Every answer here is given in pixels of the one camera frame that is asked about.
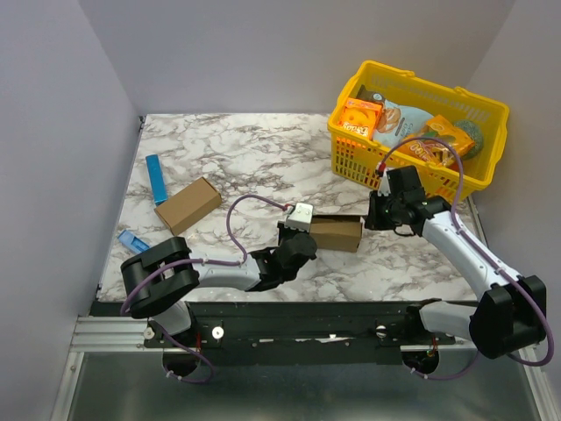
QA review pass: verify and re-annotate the brown cardboard box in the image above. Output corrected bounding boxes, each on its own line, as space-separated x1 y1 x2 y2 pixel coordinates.
154 177 222 236
309 214 363 253

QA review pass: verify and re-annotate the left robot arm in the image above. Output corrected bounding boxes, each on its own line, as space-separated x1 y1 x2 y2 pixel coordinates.
121 229 317 346

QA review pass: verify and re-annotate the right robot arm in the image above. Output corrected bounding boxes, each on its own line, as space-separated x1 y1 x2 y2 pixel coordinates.
365 166 551 359

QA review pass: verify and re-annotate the orange snack box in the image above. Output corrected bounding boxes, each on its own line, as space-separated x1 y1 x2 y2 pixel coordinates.
338 98 384 139

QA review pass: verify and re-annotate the folded brown cardboard box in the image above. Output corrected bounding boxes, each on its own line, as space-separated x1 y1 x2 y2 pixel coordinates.
154 177 222 236

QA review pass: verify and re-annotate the long blue box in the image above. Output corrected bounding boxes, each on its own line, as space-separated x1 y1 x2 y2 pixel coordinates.
146 154 167 206

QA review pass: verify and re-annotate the small blue box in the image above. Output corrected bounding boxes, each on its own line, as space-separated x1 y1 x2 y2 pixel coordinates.
117 230 150 254

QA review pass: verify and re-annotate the orange gummy candy bag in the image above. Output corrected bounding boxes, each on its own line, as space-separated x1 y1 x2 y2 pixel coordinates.
398 115 474 168

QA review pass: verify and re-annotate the light blue chips bag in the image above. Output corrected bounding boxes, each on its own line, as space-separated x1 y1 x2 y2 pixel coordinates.
373 100 434 148

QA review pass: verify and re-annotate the yellow plastic basket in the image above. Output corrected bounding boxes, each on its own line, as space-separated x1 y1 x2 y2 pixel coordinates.
328 61 509 201

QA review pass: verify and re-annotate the green round sponge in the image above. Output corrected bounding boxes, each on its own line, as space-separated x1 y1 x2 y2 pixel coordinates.
453 119 484 160

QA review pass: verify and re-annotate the dark snack packet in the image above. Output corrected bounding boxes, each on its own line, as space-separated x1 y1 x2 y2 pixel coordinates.
356 85 386 103

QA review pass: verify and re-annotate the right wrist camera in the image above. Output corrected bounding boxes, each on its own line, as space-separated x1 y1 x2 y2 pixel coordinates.
377 168 392 197

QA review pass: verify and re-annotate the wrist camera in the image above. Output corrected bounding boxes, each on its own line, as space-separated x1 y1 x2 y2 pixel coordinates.
377 168 392 197
284 203 314 232

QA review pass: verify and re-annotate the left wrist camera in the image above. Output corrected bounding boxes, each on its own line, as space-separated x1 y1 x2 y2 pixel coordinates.
284 203 314 232

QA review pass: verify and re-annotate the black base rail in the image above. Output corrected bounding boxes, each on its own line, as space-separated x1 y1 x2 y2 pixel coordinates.
89 300 457 367

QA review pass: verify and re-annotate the aluminium frame rail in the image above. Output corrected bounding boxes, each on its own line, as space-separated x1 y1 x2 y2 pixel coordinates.
70 317 147 353

